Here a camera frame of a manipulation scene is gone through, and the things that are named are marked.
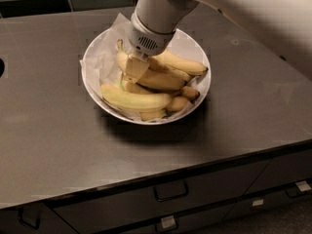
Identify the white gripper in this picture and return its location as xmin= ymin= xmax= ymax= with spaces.
xmin=124 ymin=12 xmax=176 ymax=84

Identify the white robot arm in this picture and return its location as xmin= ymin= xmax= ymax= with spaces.
xmin=128 ymin=0 xmax=312 ymax=80

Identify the white ceramic bowl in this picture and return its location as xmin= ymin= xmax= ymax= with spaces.
xmin=80 ymin=19 xmax=212 ymax=126

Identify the front greenish yellow banana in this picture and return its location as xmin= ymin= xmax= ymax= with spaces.
xmin=100 ymin=84 xmax=173 ymax=112

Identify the short lower right banana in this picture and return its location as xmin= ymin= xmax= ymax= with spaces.
xmin=166 ymin=96 xmax=189 ymax=112

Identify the short banana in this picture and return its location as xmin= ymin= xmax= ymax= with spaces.
xmin=180 ymin=86 xmax=200 ymax=100
xmin=166 ymin=96 xmax=189 ymax=112

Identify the white paper liner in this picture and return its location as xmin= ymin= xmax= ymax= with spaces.
xmin=79 ymin=12 xmax=209 ymax=123

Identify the white label on drawer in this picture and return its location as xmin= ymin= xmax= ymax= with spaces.
xmin=252 ymin=199 xmax=264 ymax=207

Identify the middle drawer handle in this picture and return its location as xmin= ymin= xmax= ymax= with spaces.
xmin=153 ymin=180 xmax=189 ymax=202

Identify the lower drawer handle with label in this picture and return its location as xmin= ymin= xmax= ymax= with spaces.
xmin=155 ymin=215 xmax=178 ymax=233

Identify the drawer handle with label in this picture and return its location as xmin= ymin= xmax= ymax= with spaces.
xmin=286 ymin=180 xmax=312 ymax=199
xmin=155 ymin=215 xmax=178 ymax=233

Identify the left drawer handle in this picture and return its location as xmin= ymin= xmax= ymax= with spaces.
xmin=18 ymin=208 xmax=40 ymax=231

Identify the right drawer handle with label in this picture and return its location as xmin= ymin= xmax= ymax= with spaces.
xmin=286 ymin=180 xmax=312 ymax=199

